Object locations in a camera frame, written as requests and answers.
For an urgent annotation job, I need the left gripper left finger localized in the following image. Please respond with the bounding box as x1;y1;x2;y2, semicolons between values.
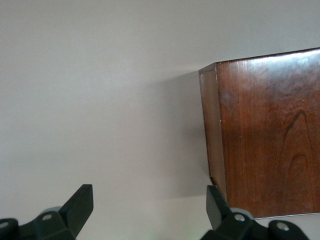
0;184;94;240

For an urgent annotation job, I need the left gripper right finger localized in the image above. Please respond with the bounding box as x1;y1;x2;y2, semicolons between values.
199;185;311;240

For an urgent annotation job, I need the dark red-brown wooden cabinet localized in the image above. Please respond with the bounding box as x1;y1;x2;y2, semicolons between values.
198;47;320;220

